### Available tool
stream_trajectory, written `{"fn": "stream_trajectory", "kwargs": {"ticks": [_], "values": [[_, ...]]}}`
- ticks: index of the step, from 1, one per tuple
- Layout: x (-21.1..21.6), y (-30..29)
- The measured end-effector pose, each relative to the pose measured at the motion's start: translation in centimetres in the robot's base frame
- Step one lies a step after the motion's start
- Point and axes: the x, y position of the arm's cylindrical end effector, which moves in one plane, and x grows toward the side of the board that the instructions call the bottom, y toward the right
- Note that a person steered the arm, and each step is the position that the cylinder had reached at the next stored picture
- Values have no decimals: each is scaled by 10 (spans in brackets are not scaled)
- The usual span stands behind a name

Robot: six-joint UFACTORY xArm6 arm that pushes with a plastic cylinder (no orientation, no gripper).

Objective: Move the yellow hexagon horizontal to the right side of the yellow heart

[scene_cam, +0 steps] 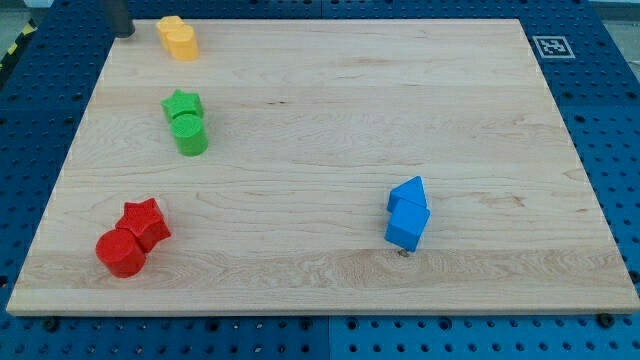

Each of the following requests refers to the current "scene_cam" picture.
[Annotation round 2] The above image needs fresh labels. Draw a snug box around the yellow heart block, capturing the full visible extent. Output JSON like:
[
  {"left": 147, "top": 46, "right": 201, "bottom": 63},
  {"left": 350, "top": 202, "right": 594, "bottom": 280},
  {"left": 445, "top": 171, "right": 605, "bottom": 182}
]
[{"left": 166, "top": 25, "right": 199, "bottom": 61}]

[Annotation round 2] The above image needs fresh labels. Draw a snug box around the yellow hexagon block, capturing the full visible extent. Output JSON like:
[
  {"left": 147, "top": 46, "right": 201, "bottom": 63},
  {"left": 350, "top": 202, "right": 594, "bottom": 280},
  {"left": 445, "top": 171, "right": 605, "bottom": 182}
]
[{"left": 155, "top": 15, "right": 185, "bottom": 50}]

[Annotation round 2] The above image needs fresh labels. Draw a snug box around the light wooden board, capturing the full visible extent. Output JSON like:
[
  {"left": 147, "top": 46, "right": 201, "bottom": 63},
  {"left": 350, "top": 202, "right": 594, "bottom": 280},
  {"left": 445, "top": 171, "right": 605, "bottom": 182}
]
[{"left": 7, "top": 19, "right": 639, "bottom": 316}]

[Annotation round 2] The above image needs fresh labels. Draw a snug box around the blue triangle block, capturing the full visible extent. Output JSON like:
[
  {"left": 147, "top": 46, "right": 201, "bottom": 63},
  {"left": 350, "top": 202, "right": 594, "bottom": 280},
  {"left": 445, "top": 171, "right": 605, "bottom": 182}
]
[{"left": 387, "top": 176, "right": 428, "bottom": 212}]

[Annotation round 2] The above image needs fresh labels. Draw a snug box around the blue cube block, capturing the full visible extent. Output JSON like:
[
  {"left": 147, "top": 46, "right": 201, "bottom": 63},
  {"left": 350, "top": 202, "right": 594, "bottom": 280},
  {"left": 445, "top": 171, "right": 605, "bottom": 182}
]
[{"left": 384, "top": 199, "right": 431, "bottom": 252}]

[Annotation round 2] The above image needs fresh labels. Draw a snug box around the green cylinder block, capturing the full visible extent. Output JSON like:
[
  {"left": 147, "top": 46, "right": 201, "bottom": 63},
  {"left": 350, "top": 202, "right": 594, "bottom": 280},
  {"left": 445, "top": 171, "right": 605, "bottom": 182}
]
[{"left": 170, "top": 114, "right": 209, "bottom": 156}]

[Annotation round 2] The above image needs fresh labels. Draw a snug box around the green star block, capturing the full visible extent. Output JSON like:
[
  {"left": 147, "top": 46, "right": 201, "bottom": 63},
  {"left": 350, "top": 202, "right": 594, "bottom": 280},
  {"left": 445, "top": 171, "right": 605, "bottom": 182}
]
[{"left": 160, "top": 89, "right": 204, "bottom": 123}]

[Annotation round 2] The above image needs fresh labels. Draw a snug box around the red star block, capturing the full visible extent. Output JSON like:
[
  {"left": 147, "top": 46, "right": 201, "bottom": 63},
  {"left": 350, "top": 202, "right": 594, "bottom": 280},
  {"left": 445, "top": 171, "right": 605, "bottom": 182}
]
[{"left": 116, "top": 198, "right": 171, "bottom": 253}]

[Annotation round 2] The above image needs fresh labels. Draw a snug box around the red cylinder block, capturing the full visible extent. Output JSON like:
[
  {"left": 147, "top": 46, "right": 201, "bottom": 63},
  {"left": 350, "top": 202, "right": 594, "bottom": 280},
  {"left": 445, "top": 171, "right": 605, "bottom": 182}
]
[{"left": 95, "top": 228, "right": 146, "bottom": 278}]

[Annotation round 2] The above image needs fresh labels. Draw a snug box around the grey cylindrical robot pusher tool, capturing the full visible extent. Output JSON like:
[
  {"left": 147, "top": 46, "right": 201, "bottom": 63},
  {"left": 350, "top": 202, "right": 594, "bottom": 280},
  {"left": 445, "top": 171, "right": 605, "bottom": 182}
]
[{"left": 99, "top": 0, "right": 135, "bottom": 38}]

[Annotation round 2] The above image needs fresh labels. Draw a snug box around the white fiducial marker tag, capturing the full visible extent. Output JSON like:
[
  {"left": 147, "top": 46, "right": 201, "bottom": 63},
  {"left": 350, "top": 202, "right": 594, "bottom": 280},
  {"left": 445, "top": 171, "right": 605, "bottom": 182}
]
[{"left": 533, "top": 35, "right": 575, "bottom": 59}]

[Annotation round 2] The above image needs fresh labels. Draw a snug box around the black board stop bolt left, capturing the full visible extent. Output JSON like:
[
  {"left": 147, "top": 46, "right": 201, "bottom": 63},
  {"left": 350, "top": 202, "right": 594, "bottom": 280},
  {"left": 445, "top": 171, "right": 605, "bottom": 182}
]
[{"left": 41, "top": 317, "right": 60, "bottom": 333}]

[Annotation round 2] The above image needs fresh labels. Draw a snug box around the black board stop bolt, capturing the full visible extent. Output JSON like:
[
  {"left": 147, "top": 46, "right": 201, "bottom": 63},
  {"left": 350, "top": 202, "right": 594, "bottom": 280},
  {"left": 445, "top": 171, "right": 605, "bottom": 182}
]
[
  {"left": 596, "top": 313, "right": 616, "bottom": 329},
  {"left": 41, "top": 317, "right": 60, "bottom": 333}
]

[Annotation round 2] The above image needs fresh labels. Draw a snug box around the black board stop bolt right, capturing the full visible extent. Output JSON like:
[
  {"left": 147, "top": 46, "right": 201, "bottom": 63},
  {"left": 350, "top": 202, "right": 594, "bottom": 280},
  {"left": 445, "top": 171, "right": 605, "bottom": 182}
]
[{"left": 596, "top": 313, "right": 616, "bottom": 329}]

